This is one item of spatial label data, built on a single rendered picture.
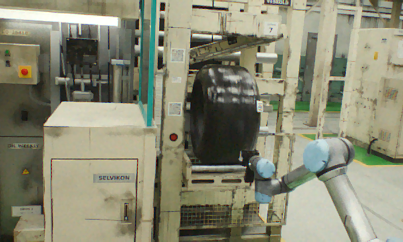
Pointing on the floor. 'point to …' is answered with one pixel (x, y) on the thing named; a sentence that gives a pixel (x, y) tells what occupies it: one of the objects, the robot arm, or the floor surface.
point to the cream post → (172, 122)
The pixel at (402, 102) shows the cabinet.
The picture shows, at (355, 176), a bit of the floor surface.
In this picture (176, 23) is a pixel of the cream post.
